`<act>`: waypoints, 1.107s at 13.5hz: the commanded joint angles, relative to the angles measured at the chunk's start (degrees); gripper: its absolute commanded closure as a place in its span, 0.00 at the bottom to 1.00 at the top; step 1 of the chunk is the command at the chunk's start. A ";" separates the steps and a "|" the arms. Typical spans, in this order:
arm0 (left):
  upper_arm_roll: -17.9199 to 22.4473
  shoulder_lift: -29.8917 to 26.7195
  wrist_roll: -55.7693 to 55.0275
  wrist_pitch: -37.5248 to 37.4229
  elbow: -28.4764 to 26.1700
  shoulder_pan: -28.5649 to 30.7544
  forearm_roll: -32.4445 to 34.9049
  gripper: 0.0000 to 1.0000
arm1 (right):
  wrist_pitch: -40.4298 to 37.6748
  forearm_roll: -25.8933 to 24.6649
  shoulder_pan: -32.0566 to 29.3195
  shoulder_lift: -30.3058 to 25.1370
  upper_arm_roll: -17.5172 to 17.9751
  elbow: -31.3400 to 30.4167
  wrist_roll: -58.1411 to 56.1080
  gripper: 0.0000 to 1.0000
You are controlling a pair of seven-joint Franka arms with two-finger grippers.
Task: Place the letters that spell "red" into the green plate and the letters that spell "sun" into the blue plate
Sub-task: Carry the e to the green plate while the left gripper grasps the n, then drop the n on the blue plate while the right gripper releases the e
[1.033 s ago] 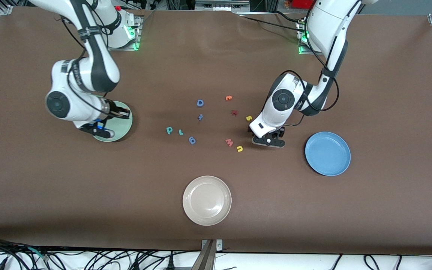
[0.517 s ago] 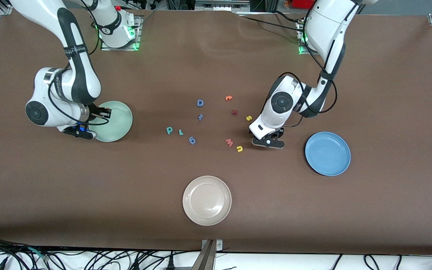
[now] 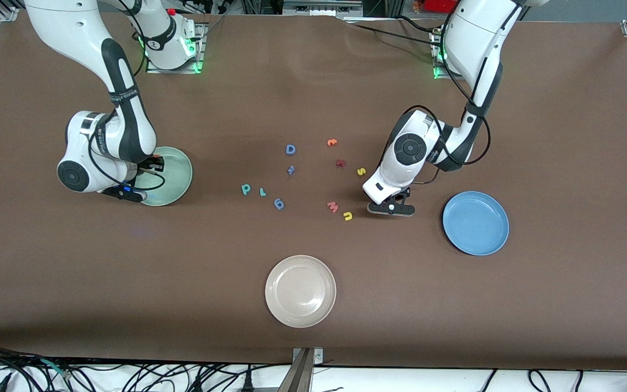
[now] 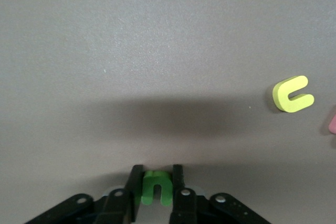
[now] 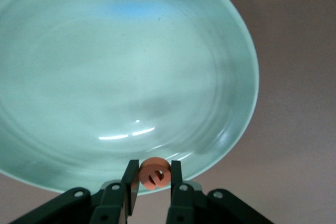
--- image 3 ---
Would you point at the mint green plate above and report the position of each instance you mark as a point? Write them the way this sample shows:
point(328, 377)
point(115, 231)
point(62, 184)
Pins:
point(174, 179)

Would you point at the red box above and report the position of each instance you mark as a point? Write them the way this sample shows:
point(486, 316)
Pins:
point(438, 5)

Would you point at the blue foam letter g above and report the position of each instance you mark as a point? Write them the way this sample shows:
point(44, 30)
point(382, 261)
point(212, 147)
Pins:
point(282, 206)

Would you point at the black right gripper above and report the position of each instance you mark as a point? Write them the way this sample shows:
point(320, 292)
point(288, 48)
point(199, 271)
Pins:
point(140, 169)

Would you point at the teal foam letter p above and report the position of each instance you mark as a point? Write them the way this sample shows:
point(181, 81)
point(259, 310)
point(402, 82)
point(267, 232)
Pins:
point(243, 190)

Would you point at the pink foam letter w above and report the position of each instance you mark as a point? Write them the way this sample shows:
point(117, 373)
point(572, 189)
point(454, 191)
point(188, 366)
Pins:
point(333, 207)

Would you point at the blue plate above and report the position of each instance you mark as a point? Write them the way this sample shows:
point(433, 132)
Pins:
point(475, 223)

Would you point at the black power plug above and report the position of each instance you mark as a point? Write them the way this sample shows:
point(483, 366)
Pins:
point(247, 384)

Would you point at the beige plate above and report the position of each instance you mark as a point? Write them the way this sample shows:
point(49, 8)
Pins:
point(300, 291)

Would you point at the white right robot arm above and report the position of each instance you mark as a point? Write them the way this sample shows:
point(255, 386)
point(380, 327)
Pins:
point(74, 32)

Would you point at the blue foam letter D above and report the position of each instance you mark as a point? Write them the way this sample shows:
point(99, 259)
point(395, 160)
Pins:
point(287, 149)

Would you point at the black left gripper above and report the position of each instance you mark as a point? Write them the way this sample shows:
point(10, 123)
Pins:
point(399, 197)

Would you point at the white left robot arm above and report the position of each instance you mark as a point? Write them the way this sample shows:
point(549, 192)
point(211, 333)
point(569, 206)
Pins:
point(477, 32)

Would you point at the grey power strip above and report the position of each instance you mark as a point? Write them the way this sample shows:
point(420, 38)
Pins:
point(319, 8)

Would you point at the metal table edge bracket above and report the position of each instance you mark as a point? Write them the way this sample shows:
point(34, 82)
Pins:
point(302, 370)

